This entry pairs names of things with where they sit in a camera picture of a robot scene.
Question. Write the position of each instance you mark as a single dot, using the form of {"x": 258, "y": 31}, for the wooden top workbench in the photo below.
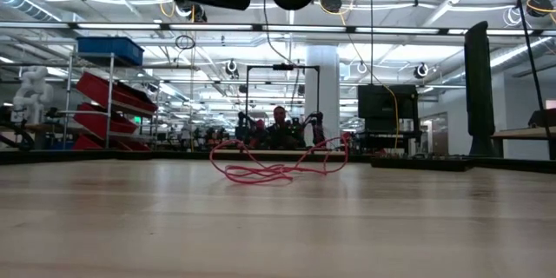
{"x": 521, "y": 134}

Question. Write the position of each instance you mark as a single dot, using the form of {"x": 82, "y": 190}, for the black aluminium table frame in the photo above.
{"x": 174, "y": 155}

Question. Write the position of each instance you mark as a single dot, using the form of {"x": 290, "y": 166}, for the blue storage bin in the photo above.
{"x": 110, "y": 50}

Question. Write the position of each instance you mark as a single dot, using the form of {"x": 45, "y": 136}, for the tall black column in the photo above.
{"x": 479, "y": 87}

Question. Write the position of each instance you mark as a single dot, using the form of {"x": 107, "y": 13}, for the white round pillar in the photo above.
{"x": 321, "y": 95}

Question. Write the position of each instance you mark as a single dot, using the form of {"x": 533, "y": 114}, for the red storage bin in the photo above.
{"x": 93, "y": 143}
{"x": 113, "y": 93}
{"x": 102, "y": 121}

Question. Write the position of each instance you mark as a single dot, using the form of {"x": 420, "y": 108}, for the black gantry frame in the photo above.
{"x": 282, "y": 67}

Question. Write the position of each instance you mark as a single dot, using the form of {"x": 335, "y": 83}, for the person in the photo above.
{"x": 282, "y": 132}

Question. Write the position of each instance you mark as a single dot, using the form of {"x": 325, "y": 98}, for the thin black slanted pole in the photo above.
{"x": 528, "y": 39}

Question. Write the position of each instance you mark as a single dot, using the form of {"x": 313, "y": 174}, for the black monitor cart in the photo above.
{"x": 386, "y": 104}

